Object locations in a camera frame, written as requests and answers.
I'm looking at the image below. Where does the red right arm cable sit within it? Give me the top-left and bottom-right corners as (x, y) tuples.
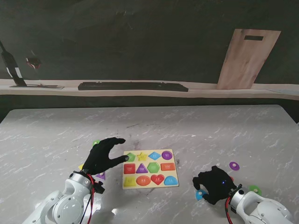
(224, 197), (234, 224)

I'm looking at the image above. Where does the blue semicircle puzzle piece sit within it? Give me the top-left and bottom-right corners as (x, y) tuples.
(195, 189), (208, 202)

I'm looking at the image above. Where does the red left arm cable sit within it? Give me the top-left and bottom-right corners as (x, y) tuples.
(83, 172), (97, 224)

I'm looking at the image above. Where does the yellow wooden puzzle board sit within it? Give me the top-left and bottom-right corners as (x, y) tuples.
(122, 149), (180, 190)

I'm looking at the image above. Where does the dark wine bottle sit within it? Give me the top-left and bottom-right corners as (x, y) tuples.
(0, 39), (28, 87)

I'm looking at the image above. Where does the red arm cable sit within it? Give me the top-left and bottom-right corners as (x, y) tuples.
(224, 197), (234, 224)
(83, 172), (97, 224)

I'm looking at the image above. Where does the flat wooden coaster board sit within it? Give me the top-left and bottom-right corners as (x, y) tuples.
(9, 84), (65, 90)

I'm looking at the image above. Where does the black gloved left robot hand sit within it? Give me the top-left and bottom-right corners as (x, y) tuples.
(81, 137), (131, 176)

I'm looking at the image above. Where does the wooden cutting board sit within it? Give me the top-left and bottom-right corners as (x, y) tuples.
(215, 28), (282, 91)

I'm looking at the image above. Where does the red wine glass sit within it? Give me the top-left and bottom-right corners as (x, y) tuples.
(25, 56), (43, 70)

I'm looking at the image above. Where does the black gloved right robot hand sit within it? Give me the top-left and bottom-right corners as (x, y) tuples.
(192, 165), (237, 206)

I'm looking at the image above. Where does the black long tray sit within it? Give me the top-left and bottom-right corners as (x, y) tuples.
(78, 81), (189, 92)

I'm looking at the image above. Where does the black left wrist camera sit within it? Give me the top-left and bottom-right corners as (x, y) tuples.
(94, 181), (105, 194)

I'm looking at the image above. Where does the light wooden shelf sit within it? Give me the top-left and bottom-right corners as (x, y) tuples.
(0, 78), (299, 101)

